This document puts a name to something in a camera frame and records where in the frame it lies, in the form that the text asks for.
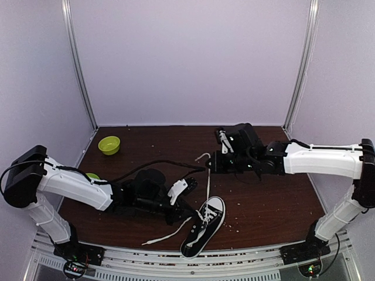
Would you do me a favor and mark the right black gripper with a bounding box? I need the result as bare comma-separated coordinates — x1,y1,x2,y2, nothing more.
205,151,255,174

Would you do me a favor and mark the black white canvas sneaker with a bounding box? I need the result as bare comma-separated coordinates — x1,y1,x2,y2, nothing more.
141,152,227,259

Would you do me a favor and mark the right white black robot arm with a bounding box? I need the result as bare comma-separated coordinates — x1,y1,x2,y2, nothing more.
206,139,374,259

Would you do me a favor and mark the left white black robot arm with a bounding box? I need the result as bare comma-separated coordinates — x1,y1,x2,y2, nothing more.
1,145,197,260

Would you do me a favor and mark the green plastic plate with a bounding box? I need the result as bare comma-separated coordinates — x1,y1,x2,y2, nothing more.
86,173,100,180

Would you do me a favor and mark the green plastic bowl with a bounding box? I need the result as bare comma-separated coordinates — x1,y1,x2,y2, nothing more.
98,136,121,156

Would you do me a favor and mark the left round led controller board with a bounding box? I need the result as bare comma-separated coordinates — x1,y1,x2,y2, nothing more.
63,261,87,280

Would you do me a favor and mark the round led controller board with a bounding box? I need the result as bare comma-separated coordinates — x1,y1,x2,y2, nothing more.
63,261,87,280
298,261,322,279

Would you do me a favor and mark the right round led controller board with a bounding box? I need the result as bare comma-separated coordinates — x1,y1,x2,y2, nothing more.
298,261,322,279

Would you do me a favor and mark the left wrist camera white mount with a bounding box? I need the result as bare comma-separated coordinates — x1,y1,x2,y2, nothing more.
168,177,198,205

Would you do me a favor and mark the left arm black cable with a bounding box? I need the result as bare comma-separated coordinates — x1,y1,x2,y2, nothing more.
0,159,206,203

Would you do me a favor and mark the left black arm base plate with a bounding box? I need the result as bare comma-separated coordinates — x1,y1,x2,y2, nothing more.
53,243,105,266

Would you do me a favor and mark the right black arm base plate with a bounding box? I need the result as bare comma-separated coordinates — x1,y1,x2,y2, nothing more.
279,243,331,265

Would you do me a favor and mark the aluminium front rail frame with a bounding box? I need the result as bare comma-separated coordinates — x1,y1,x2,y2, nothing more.
21,231,364,280

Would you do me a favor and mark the right aluminium frame post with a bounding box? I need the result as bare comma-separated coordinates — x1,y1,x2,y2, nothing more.
283,0,320,134

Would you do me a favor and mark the aluminium frame post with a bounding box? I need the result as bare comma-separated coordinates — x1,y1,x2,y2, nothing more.
283,0,320,134
61,0,98,131

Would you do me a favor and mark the left aluminium frame post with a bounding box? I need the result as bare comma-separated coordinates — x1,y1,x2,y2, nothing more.
61,0,98,131

